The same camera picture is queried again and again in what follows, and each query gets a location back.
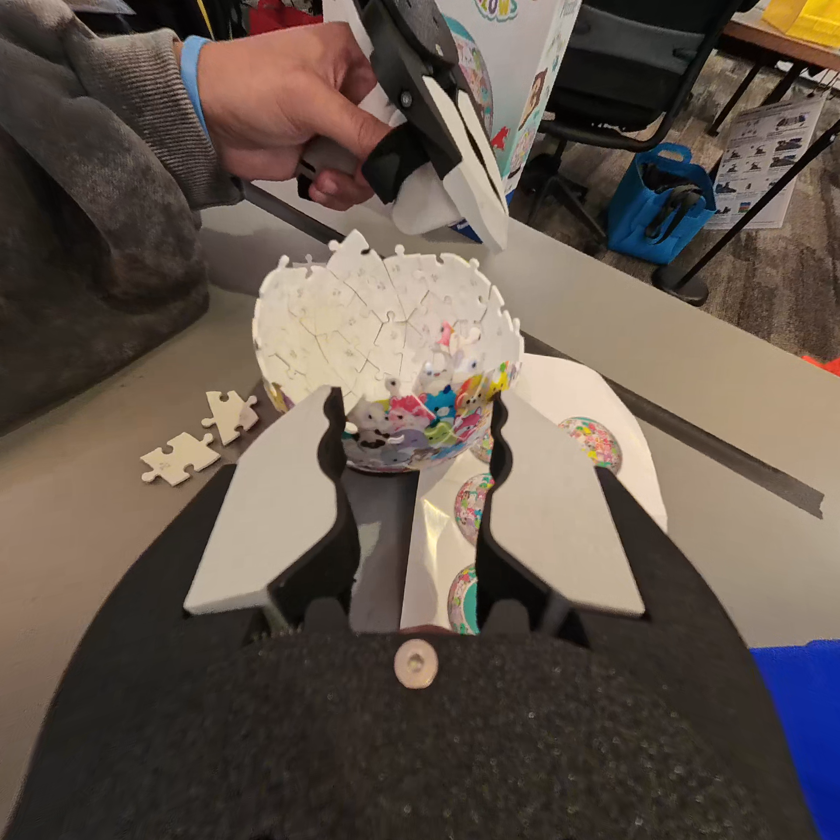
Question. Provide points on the wooden top table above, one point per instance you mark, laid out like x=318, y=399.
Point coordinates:
x=774, y=39

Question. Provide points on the puzzle instruction sheet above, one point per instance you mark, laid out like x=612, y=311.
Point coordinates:
x=590, y=394

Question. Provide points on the colourful puzzle ball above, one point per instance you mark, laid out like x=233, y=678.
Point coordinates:
x=341, y=315

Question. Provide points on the blue tote bag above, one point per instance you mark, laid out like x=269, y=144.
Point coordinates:
x=649, y=210

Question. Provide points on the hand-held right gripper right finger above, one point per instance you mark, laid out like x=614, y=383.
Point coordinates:
x=558, y=525

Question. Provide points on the blue wristband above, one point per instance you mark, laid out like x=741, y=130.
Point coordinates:
x=193, y=79

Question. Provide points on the black office chair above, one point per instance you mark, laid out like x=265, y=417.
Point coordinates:
x=623, y=65

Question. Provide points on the red fabric bag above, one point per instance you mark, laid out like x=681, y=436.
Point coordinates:
x=282, y=13

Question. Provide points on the person's left hand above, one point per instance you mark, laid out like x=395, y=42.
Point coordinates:
x=275, y=98

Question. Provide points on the person's right hand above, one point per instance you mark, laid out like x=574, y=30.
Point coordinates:
x=426, y=630

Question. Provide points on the blue plastic bin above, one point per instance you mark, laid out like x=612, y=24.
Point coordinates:
x=800, y=722

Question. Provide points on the white puzzle piece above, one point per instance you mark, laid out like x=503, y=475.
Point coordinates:
x=180, y=459
x=229, y=417

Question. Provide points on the yellow plastic bin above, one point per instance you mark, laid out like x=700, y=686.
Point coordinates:
x=807, y=19

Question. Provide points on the person's left forearm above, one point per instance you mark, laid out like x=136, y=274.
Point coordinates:
x=98, y=164

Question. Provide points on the printed instruction sign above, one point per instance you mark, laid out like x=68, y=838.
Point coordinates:
x=768, y=157

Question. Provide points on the colourful puzzle box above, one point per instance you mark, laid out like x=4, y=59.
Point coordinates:
x=525, y=39

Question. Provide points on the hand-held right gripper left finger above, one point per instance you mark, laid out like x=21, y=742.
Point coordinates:
x=269, y=525

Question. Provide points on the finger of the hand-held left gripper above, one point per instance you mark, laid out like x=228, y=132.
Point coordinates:
x=482, y=141
x=472, y=190

